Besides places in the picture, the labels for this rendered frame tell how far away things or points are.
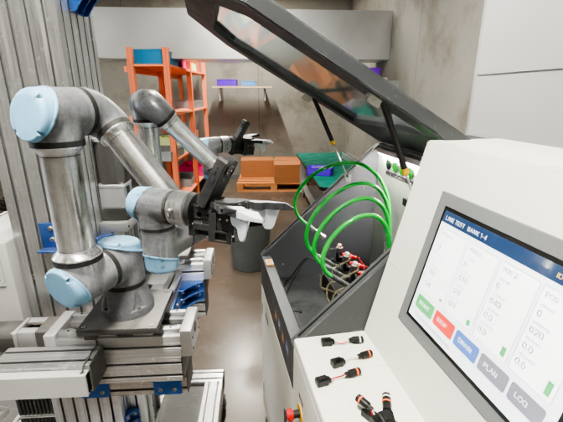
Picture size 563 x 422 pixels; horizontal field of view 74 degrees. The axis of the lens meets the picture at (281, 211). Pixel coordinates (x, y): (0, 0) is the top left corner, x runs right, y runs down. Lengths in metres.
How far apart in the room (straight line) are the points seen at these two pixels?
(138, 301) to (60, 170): 0.45
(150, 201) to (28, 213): 0.65
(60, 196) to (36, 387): 0.54
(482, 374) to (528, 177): 0.37
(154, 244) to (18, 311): 0.76
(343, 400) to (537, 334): 0.46
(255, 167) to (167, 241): 6.19
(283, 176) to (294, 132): 1.35
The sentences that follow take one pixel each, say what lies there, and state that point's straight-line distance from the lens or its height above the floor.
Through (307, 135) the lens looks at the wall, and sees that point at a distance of 7.66.
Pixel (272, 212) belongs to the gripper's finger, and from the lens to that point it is 0.78.
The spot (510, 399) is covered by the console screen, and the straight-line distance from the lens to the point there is 0.81.
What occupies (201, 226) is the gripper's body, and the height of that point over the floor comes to 1.41.
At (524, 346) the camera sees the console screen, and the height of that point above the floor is 1.27.
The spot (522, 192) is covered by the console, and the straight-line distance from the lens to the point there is 0.82.
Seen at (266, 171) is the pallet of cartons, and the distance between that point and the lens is 7.02.
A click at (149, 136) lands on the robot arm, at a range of 1.69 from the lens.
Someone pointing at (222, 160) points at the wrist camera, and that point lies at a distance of 0.73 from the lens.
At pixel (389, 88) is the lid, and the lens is 1.00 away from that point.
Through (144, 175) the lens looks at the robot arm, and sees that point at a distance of 0.99.
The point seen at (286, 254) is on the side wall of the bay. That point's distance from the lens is 1.77.
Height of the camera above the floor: 1.67
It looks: 18 degrees down
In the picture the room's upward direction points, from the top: straight up
